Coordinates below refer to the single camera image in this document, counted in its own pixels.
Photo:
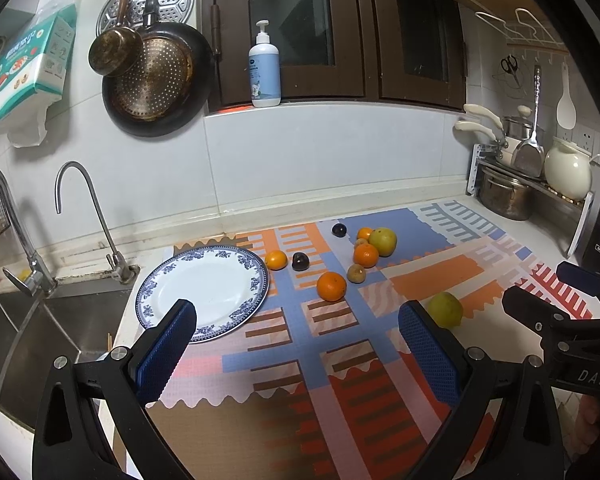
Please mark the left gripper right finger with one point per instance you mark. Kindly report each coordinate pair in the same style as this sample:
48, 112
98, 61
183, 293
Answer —
419, 332

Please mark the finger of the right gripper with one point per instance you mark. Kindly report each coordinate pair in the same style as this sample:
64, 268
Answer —
579, 278
530, 310

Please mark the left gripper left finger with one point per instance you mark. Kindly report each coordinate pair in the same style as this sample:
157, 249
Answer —
159, 349

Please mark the green-yellow apple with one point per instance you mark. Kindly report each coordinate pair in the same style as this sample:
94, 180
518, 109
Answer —
446, 310

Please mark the small brown-green fruit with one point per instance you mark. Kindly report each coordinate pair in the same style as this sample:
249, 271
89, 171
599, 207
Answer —
356, 274

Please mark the yellow-green pomelo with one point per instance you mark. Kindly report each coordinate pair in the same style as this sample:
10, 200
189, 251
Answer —
384, 240

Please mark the large front orange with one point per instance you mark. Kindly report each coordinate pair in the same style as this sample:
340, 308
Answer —
331, 286

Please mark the small back orange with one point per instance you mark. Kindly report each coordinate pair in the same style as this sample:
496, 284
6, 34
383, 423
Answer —
364, 233

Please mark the dark plum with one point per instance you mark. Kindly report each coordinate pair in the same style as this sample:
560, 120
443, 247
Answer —
300, 262
339, 230

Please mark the right human hand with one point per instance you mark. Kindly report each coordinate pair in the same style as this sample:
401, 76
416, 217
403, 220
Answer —
584, 431

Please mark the blue white porcelain plate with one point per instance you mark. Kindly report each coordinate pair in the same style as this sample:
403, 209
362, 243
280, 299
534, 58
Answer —
225, 284

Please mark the steel cooking pot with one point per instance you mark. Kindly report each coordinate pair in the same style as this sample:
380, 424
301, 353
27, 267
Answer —
505, 195

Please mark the colourful patterned table mat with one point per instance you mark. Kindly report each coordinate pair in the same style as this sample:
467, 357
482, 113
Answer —
310, 389

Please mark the cream ceramic teapot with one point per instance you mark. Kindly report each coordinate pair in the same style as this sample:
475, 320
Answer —
567, 169

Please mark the stainless steel sink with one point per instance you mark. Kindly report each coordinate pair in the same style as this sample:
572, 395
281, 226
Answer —
79, 322

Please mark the metal spatula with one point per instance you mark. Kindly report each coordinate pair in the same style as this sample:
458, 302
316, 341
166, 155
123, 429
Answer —
528, 156

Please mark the chrome main sink faucet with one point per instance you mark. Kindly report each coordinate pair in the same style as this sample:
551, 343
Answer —
40, 279

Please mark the metal shelf rack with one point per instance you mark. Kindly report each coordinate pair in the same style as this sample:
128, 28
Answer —
483, 156

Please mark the white rice paddle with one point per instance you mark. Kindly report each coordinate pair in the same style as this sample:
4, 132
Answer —
566, 114

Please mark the black scissors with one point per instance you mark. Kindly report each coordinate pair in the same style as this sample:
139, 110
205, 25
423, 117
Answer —
509, 65

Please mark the black perforated frying pan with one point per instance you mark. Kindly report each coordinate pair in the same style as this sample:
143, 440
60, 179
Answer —
167, 85

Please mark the teal white bag box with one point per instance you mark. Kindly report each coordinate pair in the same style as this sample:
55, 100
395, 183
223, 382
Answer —
33, 72

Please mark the white blue soap bottle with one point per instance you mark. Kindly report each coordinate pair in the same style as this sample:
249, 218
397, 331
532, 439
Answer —
264, 71

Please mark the round metal steamer rack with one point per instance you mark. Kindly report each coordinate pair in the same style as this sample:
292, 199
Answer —
175, 11

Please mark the cream pan handle lower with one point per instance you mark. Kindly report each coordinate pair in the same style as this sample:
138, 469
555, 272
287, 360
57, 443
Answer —
468, 126

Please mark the cream pan handle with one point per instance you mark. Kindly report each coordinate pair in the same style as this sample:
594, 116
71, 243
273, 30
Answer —
468, 126
481, 111

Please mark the cream pan handle upper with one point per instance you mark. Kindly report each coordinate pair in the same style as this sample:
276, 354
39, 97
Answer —
481, 111

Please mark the white wire hanger rack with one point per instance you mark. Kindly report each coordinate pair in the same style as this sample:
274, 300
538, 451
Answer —
521, 22

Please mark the dark wooden window frame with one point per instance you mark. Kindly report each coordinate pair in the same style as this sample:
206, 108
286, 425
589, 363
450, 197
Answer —
407, 51

